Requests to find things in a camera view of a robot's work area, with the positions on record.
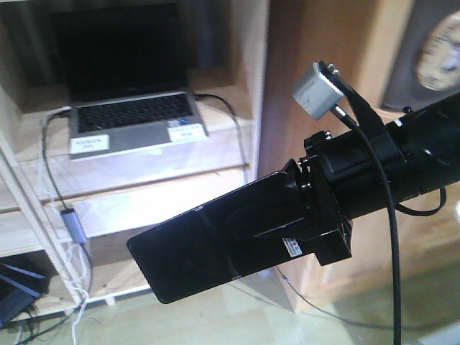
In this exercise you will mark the wooden shelf unit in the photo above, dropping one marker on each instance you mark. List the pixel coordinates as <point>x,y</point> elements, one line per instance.
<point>119,194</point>

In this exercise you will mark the grey laptop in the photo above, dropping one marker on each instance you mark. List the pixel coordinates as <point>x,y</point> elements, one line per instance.
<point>127,80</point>

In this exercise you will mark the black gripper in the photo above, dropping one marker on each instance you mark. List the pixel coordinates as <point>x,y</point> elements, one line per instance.
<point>337,181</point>

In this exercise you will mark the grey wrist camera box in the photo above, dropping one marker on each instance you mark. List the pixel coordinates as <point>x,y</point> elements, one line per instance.
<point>315,93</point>

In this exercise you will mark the grey usb hub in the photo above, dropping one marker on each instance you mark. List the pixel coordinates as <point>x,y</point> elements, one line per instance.
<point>73,225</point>

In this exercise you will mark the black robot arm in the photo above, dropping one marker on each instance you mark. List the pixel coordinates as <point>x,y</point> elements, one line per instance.
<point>428,143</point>

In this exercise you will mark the round wall clock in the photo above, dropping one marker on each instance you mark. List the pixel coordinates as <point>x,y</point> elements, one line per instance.
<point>437,68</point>

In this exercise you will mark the black foldable phone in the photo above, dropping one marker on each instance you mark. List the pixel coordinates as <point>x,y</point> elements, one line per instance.
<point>195,251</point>

